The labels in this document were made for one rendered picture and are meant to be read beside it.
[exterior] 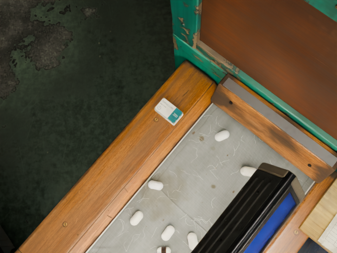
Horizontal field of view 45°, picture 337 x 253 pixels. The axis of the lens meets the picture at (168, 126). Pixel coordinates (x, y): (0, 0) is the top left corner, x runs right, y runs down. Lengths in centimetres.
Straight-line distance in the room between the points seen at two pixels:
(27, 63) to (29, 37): 13
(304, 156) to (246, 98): 17
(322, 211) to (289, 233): 9
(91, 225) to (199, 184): 26
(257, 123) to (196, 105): 16
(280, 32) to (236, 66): 22
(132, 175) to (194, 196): 15
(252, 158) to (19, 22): 143
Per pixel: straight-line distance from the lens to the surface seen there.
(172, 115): 94
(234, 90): 88
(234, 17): 74
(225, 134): 95
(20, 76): 197
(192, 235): 92
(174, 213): 94
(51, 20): 204
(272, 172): 62
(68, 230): 95
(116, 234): 96
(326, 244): 95
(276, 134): 89
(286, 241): 94
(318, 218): 95
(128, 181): 94
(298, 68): 73
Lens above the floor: 168
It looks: 75 degrees down
